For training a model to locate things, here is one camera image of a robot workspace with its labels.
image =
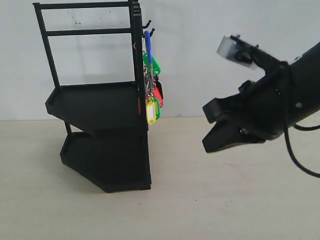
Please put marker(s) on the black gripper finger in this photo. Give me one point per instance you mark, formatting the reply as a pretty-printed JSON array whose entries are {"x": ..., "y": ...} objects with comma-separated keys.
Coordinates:
[
  {"x": 225, "y": 135},
  {"x": 223, "y": 109}
]

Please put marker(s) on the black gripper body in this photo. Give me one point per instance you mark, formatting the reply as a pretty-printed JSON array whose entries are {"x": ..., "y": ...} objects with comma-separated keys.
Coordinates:
[{"x": 264, "y": 109}]

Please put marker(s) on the bunch of colourful key tags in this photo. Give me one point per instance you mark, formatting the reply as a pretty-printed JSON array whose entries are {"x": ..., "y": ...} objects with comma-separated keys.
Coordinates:
[{"x": 154, "y": 99}]

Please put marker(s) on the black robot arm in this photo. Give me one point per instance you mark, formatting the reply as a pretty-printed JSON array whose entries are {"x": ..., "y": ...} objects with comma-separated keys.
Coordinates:
[{"x": 304, "y": 76}]

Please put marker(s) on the black metal hook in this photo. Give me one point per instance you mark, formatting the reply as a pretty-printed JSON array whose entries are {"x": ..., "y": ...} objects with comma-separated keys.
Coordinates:
[
  {"x": 147, "y": 24},
  {"x": 152, "y": 31}
]

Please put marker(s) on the black two-tier metal rack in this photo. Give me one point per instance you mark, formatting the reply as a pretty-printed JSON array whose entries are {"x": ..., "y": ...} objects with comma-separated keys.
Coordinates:
[{"x": 106, "y": 123}]

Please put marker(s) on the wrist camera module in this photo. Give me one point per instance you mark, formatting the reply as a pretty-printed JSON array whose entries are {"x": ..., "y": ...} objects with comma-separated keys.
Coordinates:
[{"x": 232, "y": 48}]

